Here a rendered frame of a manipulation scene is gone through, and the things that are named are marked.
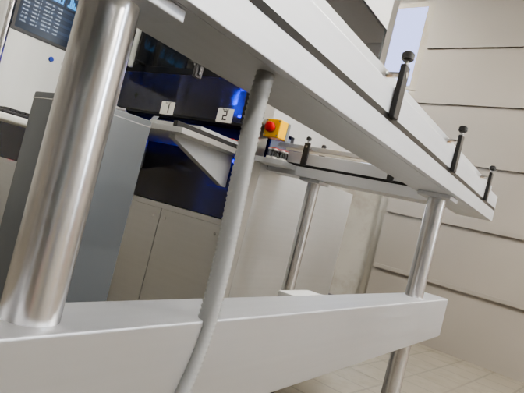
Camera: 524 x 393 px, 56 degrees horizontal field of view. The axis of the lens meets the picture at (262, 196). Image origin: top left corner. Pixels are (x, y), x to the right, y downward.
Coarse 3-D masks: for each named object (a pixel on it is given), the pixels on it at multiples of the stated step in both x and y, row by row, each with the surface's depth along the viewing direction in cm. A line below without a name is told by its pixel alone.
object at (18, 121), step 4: (0, 112) 191; (4, 112) 193; (0, 116) 191; (4, 116) 192; (8, 116) 194; (12, 116) 195; (16, 116) 196; (0, 120) 205; (4, 120) 196; (8, 120) 194; (12, 120) 195; (16, 120) 196; (20, 120) 197; (24, 120) 198; (12, 124) 213; (16, 124) 203; (20, 124) 198; (24, 124) 199
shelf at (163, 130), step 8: (152, 128) 169; (160, 128) 166; (168, 128) 164; (176, 128) 162; (184, 128) 161; (152, 136) 202; (160, 136) 194; (168, 136) 185; (184, 136) 171; (192, 136) 165; (200, 136) 168; (208, 144) 177; (216, 144) 176; (224, 144) 179; (224, 152) 192; (232, 152) 184
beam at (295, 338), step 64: (0, 320) 39; (64, 320) 43; (128, 320) 48; (192, 320) 54; (256, 320) 64; (320, 320) 81; (384, 320) 108; (0, 384) 37; (64, 384) 41; (128, 384) 47; (256, 384) 67
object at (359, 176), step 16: (288, 144) 201; (288, 160) 197; (304, 160) 192; (320, 160) 189; (336, 160) 185; (352, 160) 191; (288, 176) 210; (304, 176) 192; (320, 176) 188; (336, 176) 184; (352, 176) 181; (368, 176) 177; (384, 176) 174; (368, 192) 187; (384, 192) 173; (400, 192) 170; (416, 192) 167
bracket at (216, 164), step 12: (180, 144) 174; (192, 144) 178; (192, 156) 180; (204, 156) 185; (216, 156) 190; (228, 156) 196; (204, 168) 186; (216, 168) 192; (228, 168) 198; (216, 180) 193
